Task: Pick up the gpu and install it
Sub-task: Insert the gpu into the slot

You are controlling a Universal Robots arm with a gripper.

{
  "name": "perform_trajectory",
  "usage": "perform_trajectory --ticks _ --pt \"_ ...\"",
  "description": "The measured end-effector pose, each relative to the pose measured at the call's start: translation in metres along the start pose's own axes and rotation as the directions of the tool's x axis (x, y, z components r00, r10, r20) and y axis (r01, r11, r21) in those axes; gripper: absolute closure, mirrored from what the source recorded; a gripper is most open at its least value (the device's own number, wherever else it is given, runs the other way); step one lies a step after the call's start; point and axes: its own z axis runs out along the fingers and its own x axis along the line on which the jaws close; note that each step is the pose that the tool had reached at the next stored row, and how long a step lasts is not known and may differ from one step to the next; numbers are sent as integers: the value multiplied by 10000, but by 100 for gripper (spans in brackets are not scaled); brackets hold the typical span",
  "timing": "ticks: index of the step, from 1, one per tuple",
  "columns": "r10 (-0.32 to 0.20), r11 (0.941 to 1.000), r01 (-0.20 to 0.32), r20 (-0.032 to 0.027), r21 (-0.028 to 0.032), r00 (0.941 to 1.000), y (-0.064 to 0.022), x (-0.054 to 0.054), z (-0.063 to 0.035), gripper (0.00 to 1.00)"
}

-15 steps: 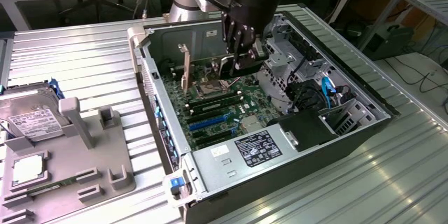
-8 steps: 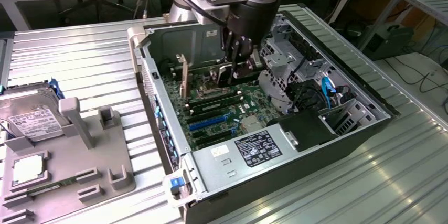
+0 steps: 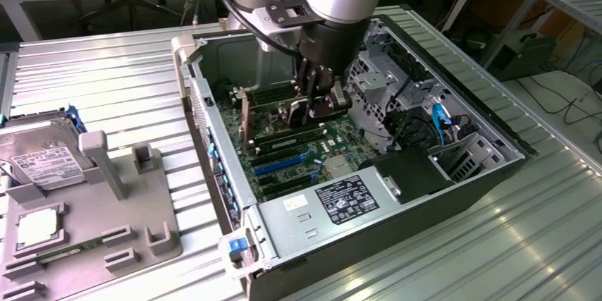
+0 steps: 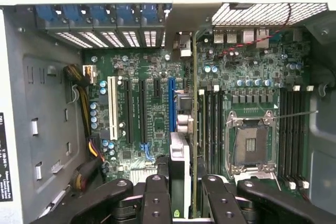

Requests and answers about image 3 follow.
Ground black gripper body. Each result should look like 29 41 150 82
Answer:
298 15 373 73

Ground RAM memory stick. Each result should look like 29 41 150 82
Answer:
237 85 314 144

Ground green motherboard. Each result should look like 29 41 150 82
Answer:
218 80 378 203

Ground silver metal drive cage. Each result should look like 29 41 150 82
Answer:
346 49 425 140

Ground installed black RAM stick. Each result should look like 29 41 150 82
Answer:
257 128 328 153

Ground black expansion slot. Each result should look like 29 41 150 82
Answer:
250 147 302 168
261 172 314 193

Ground blue expansion slot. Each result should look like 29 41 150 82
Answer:
254 155 308 176

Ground black plastic air shroud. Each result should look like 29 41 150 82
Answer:
360 147 457 205

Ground silver power supply unit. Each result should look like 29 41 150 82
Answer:
257 166 406 259

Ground black open PC case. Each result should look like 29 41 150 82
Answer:
172 13 540 301

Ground black box device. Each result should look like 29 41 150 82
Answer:
492 32 560 82

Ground blue case latch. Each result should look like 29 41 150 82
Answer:
225 238 249 256

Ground grey parts rack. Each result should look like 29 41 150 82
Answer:
0 128 185 301

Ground silver hard disk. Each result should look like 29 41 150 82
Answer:
0 112 91 189

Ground green RAM stick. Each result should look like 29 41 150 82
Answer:
37 239 105 265

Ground silver CPU chip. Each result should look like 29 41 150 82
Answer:
17 211 66 245

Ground wrist camera with grey mount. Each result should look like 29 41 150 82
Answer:
254 0 314 54

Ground blue SATA wire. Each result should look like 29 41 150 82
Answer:
430 102 454 147

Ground blue disk bracket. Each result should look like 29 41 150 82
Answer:
61 104 90 135

